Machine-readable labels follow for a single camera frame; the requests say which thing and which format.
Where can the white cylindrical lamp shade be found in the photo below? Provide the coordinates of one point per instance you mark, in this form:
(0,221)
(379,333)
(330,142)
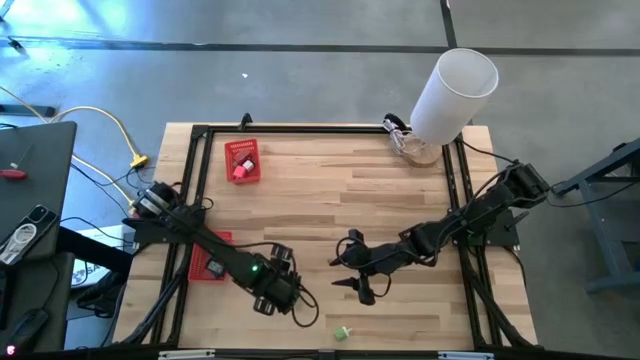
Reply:
(450,100)

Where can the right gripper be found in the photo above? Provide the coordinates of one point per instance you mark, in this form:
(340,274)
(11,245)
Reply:
(380,259)

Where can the white metal bracket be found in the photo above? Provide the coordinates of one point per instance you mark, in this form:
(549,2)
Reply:
(465,356)
(186,355)

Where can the white printed box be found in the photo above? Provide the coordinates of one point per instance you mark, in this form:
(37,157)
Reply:
(102,235)

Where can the black frame clip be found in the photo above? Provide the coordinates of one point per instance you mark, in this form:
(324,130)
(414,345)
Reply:
(245,120)

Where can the round wooden lamp base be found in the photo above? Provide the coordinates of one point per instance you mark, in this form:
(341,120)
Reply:
(422,157)

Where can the black aluminium table frame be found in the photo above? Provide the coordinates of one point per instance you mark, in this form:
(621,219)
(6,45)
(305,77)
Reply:
(325,129)

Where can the green and white wall charger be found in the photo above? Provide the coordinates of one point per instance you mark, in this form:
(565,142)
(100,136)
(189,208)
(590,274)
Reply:
(342,334)

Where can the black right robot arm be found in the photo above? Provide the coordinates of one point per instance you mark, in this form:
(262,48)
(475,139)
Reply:
(475,212)

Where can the white cube wall charger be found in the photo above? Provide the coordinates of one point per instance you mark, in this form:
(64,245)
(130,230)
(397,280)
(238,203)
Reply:
(249,164)

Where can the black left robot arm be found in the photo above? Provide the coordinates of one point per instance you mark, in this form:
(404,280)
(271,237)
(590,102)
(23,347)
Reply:
(220,252)

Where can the smartphone in clear case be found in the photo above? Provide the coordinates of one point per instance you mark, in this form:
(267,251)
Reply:
(27,232)

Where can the dark grey side desk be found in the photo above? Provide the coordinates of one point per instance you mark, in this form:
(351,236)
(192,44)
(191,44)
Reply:
(40,150)

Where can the pink cube wall charger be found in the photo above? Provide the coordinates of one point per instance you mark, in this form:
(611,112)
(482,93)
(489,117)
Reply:
(239,172)

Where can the red plastic mesh basket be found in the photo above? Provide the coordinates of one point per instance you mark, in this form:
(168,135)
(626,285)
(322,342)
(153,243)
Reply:
(200,272)
(231,150)

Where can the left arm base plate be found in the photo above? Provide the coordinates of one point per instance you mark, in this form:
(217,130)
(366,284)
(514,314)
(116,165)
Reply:
(145,235)

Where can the black flat bar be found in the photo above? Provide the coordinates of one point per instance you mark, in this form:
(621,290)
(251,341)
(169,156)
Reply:
(30,110)

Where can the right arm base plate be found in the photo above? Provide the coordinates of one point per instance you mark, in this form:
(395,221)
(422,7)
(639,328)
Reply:
(500,232)

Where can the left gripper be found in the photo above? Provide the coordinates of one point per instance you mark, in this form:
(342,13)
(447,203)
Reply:
(282,290)

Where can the blue-grey metal table stand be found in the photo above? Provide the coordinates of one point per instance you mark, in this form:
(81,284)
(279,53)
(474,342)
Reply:
(597,230)

